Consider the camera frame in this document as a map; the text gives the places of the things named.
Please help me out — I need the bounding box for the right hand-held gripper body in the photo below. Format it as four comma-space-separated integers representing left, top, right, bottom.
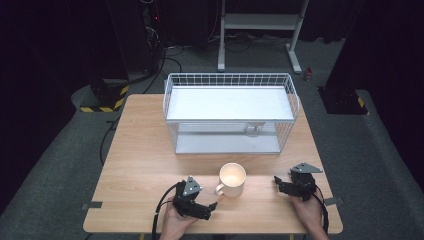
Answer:
288, 161, 324, 203

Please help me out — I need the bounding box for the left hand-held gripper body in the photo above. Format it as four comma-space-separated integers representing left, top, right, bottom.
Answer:
171, 175, 205, 218

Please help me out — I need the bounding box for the cream ceramic mug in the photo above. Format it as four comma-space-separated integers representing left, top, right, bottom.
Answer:
213, 162, 248, 198

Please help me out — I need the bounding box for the white wire shelf rack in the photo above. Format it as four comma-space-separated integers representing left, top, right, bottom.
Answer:
162, 72, 301, 155

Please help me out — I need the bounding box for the person's left hand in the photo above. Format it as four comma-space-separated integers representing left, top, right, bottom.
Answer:
159, 195, 200, 240

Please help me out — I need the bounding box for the person's right hand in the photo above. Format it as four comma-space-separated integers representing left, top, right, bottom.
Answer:
288, 194, 327, 235

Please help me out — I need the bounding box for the grey tape piece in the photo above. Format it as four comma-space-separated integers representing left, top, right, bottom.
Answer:
81, 201, 104, 211
323, 196, 346, 207

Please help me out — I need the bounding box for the black base with yellow stripes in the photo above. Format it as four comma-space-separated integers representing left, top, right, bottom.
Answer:
79, 78, 130, 114
317, 85, 370, 116

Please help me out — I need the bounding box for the white metal stand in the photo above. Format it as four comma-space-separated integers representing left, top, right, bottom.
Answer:
216, 0, 310, 75

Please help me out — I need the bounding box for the black equipment tower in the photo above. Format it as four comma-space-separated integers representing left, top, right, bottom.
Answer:
138, 0, 169, 75

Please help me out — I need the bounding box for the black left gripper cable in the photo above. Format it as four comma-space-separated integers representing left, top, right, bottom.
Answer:
151, 182, 185, 240

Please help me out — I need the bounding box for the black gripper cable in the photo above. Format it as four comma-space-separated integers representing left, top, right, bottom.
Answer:
311, 185, 330, 235
151, 182, 185, 240

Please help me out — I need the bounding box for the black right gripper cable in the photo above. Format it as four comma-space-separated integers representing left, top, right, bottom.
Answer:
311, 185, 330, 235

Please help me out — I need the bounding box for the black floor cable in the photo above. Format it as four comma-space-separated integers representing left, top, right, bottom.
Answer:
142, 46, 184, 95
99, 115, 120, 167

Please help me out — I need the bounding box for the bundle of floor cables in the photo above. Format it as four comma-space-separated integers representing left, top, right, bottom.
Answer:
208, 31, 292, 54

